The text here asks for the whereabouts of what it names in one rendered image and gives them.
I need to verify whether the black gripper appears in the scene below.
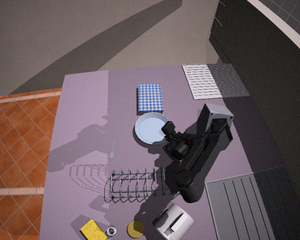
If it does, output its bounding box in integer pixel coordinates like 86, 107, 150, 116
161, 121, 187, 143

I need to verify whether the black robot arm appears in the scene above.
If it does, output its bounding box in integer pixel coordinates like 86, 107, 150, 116
165, 118, 233, 203

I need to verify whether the blue checkered towel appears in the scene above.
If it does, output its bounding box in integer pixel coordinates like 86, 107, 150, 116
138, 84, 163, 114

